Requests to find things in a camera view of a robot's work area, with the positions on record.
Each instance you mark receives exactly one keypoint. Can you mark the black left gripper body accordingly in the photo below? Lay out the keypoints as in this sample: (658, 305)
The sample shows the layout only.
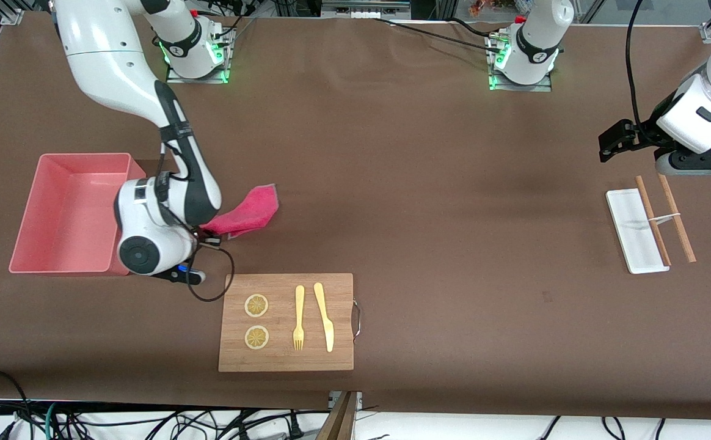
(641, 134)

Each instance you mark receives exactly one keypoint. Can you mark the pink microfibre cloth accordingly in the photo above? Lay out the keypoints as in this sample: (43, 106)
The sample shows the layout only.
(248, 211)

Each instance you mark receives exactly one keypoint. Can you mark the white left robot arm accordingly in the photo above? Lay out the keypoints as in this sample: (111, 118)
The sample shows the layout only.
(535, 43)

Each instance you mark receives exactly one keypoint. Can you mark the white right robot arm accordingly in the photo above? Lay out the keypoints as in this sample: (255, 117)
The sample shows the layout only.
(105, 61)

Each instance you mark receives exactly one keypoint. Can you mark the lemon slice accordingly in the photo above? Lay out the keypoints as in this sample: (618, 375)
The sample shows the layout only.
(256, 338)
(256, 305)

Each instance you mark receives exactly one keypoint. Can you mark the white rack base tray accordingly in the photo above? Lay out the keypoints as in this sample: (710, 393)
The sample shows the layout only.
(630, 232)

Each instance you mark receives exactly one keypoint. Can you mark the yellow plastic fork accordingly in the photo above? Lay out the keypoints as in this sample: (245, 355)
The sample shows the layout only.
(299, 305)

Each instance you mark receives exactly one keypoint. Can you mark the yellow plastic knife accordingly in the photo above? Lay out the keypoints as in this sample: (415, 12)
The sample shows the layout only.
(325, 318)

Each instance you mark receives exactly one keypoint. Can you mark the pink plastic bin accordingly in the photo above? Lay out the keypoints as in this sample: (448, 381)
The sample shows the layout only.
(62, 208)

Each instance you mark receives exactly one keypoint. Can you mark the wooden beam under table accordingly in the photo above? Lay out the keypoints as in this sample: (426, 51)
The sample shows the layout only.
(340, 421)

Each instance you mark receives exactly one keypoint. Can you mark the grey metal box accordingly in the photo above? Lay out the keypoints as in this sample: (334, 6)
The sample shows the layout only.
(364, 9)

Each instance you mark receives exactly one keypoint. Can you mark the aluminium profile bracket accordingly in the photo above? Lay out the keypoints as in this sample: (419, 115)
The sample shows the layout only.
(333, 400)

